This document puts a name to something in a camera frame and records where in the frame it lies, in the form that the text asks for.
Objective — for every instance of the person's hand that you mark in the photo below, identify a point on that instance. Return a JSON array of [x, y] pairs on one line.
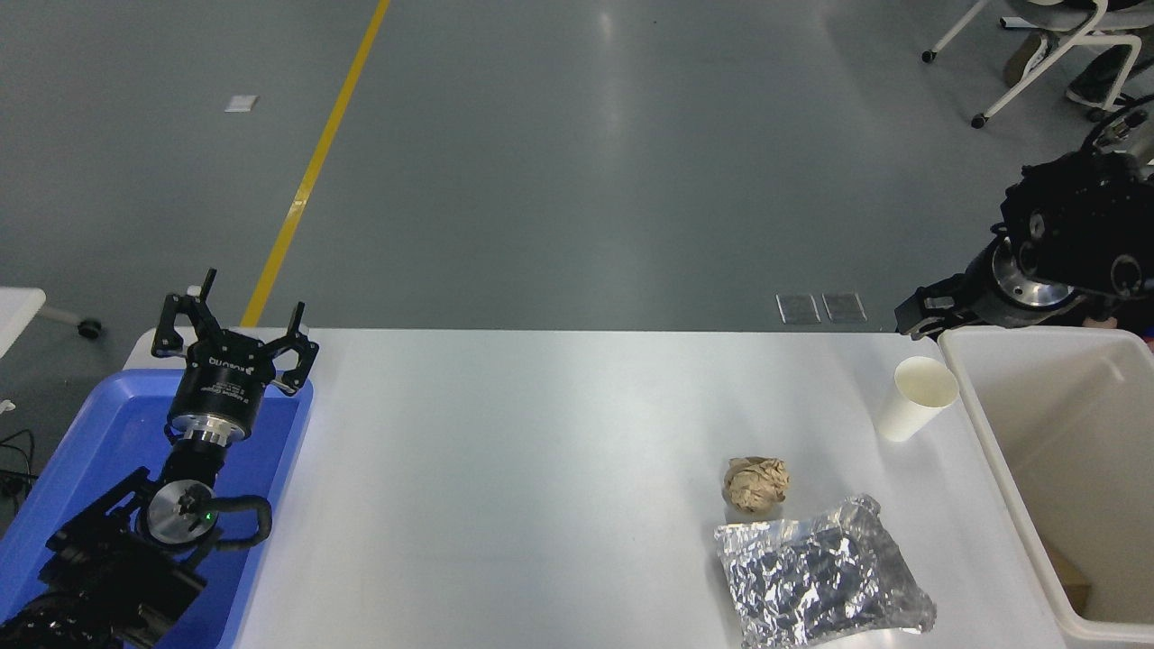
[[1102, 321]]

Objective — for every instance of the white paper cup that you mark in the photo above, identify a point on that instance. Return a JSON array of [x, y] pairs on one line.
[[915, 397]]

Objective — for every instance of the blue plastic tray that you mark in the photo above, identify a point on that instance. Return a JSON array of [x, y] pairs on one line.
[[99, 424]]

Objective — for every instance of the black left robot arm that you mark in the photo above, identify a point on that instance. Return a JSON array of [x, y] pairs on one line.
[[117, 559]]

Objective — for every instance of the white rolling table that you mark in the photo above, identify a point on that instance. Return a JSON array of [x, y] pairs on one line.
[[18, 311]]

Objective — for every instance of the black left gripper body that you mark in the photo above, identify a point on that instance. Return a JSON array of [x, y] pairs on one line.
[[221, 386]]

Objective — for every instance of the person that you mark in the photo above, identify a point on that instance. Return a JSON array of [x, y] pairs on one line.
[[1109, 72]]

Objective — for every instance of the crumpled silver foil tray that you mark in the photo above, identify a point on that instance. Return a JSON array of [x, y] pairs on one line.
[[811, 577]]

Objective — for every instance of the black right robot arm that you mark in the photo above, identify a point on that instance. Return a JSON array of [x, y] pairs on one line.
[[1082, 225]]

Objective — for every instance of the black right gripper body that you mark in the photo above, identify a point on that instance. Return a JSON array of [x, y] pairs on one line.
[[978, 293]]

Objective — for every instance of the grey floor plate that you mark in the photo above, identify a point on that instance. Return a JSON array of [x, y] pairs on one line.
[[799, 308], [844, 306]]

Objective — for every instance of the large pale plastic bin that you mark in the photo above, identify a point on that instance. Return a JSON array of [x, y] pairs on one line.
[[1073, 415]]

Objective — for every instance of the crumpled tan paper ball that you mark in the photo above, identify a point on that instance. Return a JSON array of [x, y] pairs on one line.
[[755, 484]]

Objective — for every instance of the white wheeled chair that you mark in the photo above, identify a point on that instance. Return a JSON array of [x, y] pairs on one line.
[[1073, 41]]

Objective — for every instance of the white floor paper patch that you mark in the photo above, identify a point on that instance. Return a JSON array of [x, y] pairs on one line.
[[241, 104]]

